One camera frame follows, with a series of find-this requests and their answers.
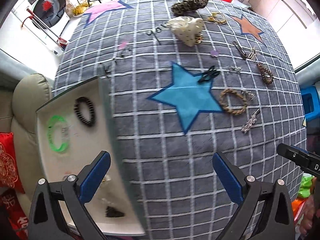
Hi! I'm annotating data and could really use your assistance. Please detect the braided brown rope bracelet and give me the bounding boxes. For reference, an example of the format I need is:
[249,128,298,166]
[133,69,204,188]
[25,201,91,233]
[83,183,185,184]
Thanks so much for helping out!
[218,87,249,116]

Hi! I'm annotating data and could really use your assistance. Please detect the person's right hand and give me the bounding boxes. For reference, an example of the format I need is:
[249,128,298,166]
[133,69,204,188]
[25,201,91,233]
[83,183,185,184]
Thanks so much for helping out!
[299,177,319,236]

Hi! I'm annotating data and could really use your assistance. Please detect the small dark claw clip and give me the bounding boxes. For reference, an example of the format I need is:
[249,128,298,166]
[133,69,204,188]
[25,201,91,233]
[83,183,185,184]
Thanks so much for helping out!
[105,206,125,218]

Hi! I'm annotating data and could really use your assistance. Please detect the shallow white tray box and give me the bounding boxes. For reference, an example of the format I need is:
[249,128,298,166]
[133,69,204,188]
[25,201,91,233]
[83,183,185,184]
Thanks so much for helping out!
[36,76,146,237]

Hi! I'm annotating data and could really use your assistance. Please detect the blue plastic stool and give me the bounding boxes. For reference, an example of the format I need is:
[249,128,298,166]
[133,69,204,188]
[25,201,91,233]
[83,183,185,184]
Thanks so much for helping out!
[301,85,320,121]

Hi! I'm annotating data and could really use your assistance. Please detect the silver star hair clip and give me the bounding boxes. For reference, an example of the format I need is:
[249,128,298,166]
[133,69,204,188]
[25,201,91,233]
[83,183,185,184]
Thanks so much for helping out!
[241,109,260,134]

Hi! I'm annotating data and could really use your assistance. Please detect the green plastic bangle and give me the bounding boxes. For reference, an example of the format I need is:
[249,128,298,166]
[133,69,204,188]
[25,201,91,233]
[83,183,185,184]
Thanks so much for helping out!
[47,115,69,153]

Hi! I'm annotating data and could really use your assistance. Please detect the red embroidered cushion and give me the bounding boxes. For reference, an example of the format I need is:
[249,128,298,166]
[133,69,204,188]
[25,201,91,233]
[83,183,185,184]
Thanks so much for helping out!
[0,132,25,194]

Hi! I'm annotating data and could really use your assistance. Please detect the silver rhinestone earring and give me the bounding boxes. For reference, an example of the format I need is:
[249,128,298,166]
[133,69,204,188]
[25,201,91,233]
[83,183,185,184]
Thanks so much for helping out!
[241,89,255,101]

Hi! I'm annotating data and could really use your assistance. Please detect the red printed fabric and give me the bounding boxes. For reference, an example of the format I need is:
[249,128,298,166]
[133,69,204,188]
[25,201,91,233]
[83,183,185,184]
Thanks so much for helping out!
[1,189,29,239]

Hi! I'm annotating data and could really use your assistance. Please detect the brown braided drop clip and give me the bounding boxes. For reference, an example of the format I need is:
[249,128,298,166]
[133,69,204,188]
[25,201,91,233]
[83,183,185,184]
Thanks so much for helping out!
[257,63,274,85]

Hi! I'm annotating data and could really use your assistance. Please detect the beige leather sofa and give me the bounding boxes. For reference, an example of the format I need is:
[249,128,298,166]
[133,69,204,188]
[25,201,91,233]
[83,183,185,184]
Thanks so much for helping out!
[1,74,52,216]

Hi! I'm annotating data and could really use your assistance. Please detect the black bow hair clip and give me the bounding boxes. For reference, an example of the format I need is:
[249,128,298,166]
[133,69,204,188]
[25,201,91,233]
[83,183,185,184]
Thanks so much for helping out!
[198,66,220,83]

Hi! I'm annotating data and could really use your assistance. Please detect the grey checked bed cover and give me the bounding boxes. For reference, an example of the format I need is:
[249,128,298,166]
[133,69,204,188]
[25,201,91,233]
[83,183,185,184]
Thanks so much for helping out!
[54,0,306,239]

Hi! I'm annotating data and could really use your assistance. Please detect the dark slim hair pin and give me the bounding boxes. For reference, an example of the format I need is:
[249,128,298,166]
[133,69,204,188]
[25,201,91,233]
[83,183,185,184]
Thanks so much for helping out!
[233,41,247,60]

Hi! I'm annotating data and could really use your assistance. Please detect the red broom with dustpan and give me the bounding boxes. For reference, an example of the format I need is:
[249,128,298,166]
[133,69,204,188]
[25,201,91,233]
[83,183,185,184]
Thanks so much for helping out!
[21,8,70,51]

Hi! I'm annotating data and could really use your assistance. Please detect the white dotted scrunchie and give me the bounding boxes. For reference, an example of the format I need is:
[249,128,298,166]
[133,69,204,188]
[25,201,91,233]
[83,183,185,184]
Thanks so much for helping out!
[166,16,204,47]

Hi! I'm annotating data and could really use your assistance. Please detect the leopard print scrunchie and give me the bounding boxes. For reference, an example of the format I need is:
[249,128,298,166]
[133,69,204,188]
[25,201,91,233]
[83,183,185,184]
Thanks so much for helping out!
[171,0,209,17]

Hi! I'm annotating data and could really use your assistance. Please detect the black spiral hair tie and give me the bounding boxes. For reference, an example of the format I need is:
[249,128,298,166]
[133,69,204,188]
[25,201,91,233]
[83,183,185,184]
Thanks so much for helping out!
[73,96,97,127]

